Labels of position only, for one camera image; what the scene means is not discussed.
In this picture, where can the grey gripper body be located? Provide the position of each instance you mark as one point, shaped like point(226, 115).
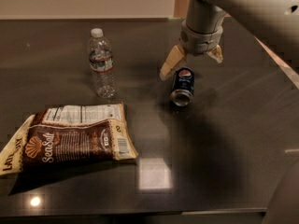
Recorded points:
point(201, 41)

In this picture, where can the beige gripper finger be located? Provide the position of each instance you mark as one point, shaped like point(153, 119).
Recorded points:
point(175, 59)
point(216, 54)

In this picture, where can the blue pepsi can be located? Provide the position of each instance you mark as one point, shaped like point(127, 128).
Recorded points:
point(182, 90)

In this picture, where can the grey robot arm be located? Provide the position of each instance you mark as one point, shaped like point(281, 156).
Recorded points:
point(274, 22)

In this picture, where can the clear plastic water bottle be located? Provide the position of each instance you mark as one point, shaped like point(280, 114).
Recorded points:
point(101, 63)

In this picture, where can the brown sea salt chip bag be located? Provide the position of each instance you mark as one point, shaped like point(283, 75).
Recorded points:
point(68, 134)

